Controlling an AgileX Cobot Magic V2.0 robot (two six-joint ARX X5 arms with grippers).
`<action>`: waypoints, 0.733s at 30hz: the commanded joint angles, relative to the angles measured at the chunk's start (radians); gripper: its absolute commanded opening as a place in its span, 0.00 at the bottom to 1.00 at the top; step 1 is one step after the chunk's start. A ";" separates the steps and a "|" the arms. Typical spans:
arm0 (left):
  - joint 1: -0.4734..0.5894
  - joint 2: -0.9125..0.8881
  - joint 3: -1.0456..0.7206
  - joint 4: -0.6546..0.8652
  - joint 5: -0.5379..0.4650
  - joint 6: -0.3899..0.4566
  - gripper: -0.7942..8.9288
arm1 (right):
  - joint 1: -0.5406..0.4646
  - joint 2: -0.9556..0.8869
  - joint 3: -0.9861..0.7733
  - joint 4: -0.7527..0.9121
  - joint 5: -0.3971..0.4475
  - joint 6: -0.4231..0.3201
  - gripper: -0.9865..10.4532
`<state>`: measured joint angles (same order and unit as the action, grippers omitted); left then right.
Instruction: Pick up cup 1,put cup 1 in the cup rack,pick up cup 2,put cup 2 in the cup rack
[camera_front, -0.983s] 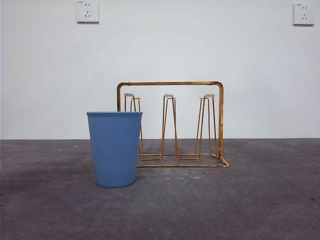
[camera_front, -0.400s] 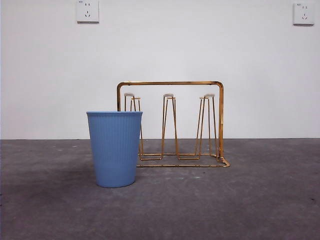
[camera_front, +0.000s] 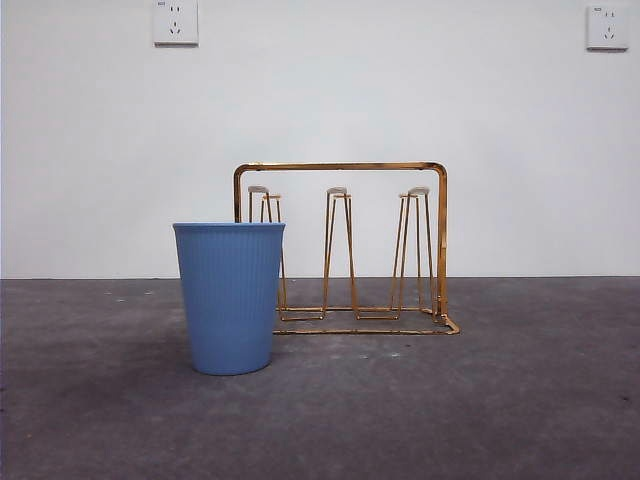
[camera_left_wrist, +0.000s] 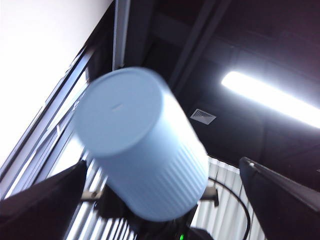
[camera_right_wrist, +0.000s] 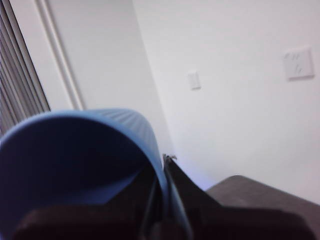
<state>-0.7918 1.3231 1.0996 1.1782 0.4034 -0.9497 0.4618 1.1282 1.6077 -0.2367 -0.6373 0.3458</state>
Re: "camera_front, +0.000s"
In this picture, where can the blue ribbed plastic cup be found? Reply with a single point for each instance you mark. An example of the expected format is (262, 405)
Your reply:
(227, 300)

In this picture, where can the white wall socket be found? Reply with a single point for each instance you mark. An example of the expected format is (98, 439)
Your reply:
(607, 30)
(175, 25)

